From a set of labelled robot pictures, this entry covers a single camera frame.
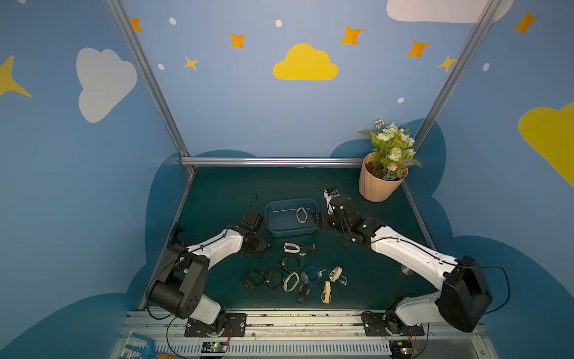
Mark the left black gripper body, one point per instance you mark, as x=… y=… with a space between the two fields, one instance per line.
x=253 y=220

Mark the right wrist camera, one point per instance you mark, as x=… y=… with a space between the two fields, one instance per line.
x=329 y=194

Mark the aluminium frame post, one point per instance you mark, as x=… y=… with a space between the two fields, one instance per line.
x=121 y=16
x=465 y=56

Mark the peach ribbed flower pot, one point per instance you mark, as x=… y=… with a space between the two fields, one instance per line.
x=375 y=189

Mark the right green circuit board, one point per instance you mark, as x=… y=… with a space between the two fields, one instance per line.
x=401 y=350

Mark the cream band watch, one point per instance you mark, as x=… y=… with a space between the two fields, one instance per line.
x=291 y=282

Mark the small black watch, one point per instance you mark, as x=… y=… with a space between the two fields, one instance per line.
x=266 y=250

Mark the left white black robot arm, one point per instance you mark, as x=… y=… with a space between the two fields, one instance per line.
x=179 y=284

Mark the black round watch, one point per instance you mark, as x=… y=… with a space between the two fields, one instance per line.
x=290 y=263

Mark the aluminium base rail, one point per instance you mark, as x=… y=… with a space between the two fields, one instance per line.
x=304 y=333

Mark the silver chain watch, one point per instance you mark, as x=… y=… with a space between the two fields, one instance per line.
x=341 y=279

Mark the black strap watch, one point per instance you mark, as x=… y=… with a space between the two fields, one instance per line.
x=303 y=292
x=307 y=249

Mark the left aluminium frame post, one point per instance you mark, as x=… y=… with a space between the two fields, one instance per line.
x=121 y=16

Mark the blue translucent watch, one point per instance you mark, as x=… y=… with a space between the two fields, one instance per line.
x=311 y=275

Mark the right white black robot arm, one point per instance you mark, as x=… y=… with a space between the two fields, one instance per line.
x=462 y=293

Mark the blue plastic clamp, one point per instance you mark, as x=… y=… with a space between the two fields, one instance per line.
x=138 y=346

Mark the black mounting plate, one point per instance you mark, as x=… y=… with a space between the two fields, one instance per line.
x=378 y=324
x=234 y=324

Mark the white artificial flower plant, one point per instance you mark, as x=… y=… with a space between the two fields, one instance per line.
x=393 y=151

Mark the green circuit board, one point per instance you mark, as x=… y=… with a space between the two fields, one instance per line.
x=401 y=350
x=214 y=347

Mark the blue plastic storage box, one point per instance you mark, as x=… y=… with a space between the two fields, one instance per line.
x=281 y=217

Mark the horizontal aluminium frame bar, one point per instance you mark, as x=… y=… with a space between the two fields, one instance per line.
x=272 y=162

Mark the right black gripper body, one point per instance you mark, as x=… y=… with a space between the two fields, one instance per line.
x=323 y=219

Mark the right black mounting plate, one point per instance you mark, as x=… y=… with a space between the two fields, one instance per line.
x=378 y=324

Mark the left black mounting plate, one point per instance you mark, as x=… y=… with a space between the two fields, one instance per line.
x=234 y=324

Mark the tan small watch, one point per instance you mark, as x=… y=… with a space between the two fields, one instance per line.
x=335 y=274

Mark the right aluminium frame post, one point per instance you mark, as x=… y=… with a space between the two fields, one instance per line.
x=465 y=56

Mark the beige oval band watch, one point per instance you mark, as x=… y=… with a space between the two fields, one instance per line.
x=302 y=215

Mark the left green circuit board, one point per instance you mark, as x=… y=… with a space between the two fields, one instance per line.
x=214 y=347

